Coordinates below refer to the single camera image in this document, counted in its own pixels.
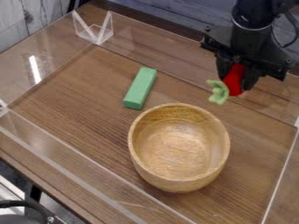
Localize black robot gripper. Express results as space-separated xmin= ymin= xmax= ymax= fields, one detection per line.
xmin=200 ymin=25 xmax=295 ymax=91

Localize red plush strawberry green leaves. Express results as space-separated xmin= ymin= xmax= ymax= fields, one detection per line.
xmin=206 ymin=62 xmax=248 ymax=106

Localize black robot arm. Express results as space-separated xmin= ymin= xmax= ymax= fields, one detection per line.
xmin=200 ymin=0 xmax=299 ymax=96

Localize green rectangular block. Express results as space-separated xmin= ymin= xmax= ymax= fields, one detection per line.
xmin=123 ymin=67 xmax=156 ymax=109

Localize light wooden bowl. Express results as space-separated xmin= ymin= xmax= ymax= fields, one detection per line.
xmin=127 ymin=103 xmax=231 ymax=193

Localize black table leg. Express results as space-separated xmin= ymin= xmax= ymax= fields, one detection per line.
xmin=29 ymin=185 xmax=43 ymax=202

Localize clear acrylic corner bracket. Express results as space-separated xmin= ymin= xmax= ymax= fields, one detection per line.
xmin=71 ymin=11 xmax=114 ymax=46

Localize black cable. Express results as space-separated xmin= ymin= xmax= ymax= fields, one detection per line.
xmin=0 ymin=199 xmax=52 ymax=224

